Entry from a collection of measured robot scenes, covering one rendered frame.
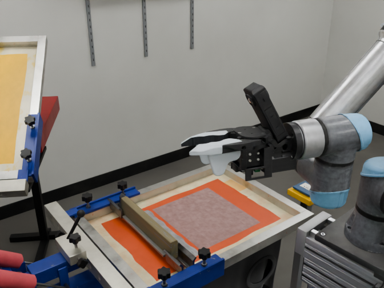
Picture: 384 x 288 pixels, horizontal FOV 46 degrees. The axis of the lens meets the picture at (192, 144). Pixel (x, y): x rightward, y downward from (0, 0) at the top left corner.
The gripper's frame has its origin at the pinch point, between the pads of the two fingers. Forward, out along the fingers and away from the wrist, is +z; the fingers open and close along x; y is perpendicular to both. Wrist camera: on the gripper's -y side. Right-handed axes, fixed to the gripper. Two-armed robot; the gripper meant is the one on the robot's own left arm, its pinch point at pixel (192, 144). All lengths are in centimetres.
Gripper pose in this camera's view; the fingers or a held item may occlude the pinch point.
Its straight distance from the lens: 78.5
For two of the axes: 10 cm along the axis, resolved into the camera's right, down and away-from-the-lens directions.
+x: -3.0, -2.8, 9.1
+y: 0.4, 9.5, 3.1
